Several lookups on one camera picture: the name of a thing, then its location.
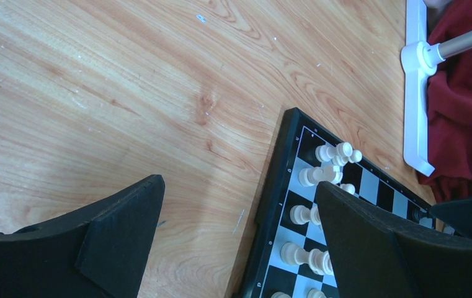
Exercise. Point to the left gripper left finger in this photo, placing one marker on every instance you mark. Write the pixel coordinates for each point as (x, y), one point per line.
(99, 250)

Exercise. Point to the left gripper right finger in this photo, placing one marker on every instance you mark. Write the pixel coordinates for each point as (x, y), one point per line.
(375, 253)

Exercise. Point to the black white chess board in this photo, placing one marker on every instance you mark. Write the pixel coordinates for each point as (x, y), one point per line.
(297, 131)

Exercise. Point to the white chess pieces rows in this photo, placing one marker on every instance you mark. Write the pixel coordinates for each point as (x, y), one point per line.
(299, 264)

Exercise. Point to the red shirt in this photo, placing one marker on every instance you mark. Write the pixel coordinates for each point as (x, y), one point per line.
(449, 112)

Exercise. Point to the white clothes rack stand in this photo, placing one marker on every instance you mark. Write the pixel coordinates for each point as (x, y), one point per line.
(419, 60)

